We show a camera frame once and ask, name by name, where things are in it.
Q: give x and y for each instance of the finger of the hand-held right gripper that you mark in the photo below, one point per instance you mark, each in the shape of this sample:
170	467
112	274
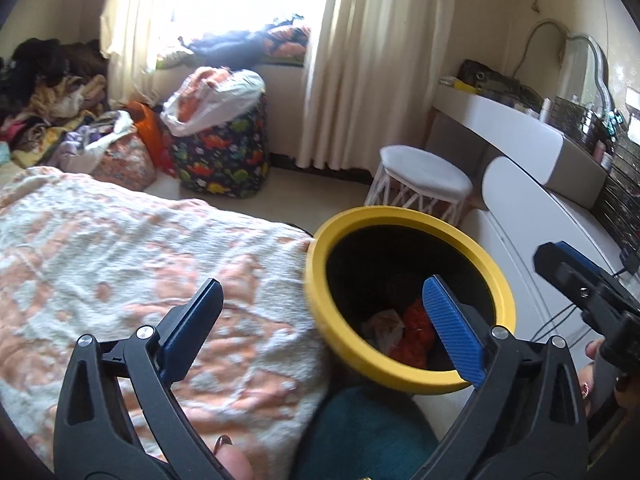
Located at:
580	257
570	285

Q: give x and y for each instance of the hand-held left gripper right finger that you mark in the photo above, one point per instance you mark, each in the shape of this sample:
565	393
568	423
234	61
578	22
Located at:
452	325

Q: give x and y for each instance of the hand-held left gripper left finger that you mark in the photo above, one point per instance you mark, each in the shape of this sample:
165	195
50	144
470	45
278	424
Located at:
195	325

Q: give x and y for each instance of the red plastic bag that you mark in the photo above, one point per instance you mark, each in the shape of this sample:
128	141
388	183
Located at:
415	330

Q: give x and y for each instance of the white plastic bag orange print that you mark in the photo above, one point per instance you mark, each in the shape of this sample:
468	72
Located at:
382	327

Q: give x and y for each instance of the yellow rimmed black bin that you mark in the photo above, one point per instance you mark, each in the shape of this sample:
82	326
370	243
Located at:
400	270

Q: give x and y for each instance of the person's right hand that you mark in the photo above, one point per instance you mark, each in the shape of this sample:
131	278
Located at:
592	385

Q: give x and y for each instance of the person's left hand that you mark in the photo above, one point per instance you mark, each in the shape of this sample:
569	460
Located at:
235	465

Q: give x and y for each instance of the orange white blanket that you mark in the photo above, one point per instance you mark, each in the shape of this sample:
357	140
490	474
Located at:
125	260

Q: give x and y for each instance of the person's teal trouser leg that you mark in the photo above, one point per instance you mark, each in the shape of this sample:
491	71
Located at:
370	435

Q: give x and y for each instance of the clear cosmetics organizer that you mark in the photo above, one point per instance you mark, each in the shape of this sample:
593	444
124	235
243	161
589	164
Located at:
575	117

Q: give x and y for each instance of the white bottle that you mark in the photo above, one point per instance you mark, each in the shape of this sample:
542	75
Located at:
545	110

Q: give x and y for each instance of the white round stool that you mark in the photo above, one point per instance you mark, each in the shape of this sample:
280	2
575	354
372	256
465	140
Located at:
425	170

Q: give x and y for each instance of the white dressing table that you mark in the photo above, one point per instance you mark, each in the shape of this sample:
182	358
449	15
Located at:
500	115

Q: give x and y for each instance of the dinosaur print laundry basket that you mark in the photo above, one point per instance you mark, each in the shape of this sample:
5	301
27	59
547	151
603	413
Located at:
220	160

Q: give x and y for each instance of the silver framed mirror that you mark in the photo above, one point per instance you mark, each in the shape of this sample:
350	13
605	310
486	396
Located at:
585	75

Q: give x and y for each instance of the dark handbag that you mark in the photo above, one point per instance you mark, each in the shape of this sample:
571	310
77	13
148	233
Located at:
485	77

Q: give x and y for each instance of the lavender cloth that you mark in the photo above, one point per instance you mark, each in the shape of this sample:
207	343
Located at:
77	150

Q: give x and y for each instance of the yellow box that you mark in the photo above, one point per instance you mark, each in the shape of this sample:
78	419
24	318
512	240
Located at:
457	83

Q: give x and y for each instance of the white bag of clothes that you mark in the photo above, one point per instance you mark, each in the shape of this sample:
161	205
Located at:
235	95

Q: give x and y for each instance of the bed with beige sheet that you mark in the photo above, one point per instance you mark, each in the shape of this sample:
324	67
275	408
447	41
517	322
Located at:
15	174

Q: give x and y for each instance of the pile of clothes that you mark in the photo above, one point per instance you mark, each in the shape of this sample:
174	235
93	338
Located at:
50	95

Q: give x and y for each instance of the cream curtain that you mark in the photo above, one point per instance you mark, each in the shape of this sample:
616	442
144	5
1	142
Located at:
375	60
130	20

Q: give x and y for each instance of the clothes on window sill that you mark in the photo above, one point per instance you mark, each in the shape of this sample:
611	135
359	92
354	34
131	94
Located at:
235	47

